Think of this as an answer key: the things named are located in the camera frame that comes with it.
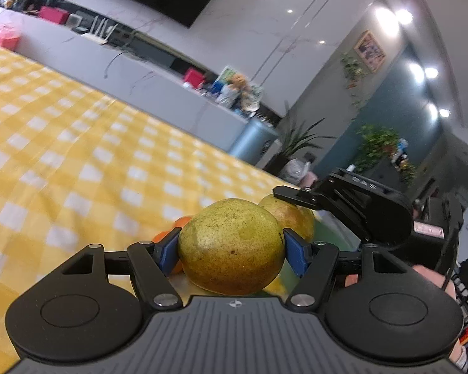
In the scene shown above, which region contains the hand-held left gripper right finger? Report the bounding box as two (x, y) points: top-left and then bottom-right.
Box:
(283, 228), (410, 309)

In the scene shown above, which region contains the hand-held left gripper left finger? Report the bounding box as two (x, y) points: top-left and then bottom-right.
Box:
(60, 227), (183, 309)

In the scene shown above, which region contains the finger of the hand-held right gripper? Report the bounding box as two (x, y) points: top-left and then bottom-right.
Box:
(273, 185), (324, 209)

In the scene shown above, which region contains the green bowl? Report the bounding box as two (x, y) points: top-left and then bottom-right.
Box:
(168, 210), (361, 297)

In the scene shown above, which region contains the large green-yellow pear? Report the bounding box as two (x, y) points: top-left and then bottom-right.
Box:
(177, 199), (286, 296)

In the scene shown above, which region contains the person's right hand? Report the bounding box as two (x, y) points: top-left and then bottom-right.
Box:
(411, 265), (458, 302)

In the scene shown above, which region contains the orange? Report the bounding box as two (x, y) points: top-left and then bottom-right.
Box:
(152, 229), (184, 274)

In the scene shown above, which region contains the white plastic bag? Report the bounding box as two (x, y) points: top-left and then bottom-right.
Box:
(283, 158), (310, 182)

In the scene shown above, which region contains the long-leaved potted plant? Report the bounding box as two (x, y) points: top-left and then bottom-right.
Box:
(265, 105), (336, 176)

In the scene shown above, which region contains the blue toy figure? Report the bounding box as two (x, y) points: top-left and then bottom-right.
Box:
(394, 138), (412, 164)

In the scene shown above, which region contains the bushy green potted plant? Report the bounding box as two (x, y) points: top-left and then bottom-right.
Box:
(353, 125), (400, 172)

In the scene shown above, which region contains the blue-grey trash can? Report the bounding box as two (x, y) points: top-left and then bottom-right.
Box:
(228, 119), (279, 168)

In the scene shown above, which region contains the pile of toys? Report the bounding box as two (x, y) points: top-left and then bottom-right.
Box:
(211, 65), (264, 117)

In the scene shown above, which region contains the yellow checked tablecloth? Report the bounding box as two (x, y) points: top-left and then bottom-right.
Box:
(0, 42), (301, 374)

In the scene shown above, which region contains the hanging vine plant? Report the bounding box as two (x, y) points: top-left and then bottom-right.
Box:
(340, 52), (369, 119)

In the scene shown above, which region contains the red box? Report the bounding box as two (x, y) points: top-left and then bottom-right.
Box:
(183, 67), (204, 86)

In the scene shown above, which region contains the long grey sideboard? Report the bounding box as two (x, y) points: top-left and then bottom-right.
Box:
(0, 0), (281, 160)

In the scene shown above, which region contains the white router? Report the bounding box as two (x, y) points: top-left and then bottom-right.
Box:
(81, 16), (119, 45)

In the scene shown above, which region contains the pink box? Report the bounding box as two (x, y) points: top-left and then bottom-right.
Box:
(39, 6), (70, 24)

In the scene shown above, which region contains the pink lidded container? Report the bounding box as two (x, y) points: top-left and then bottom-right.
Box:
(0, 23), (21, 50)

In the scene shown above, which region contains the framed wall picture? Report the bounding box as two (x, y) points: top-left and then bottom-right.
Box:
(353, 30), (387, 73)

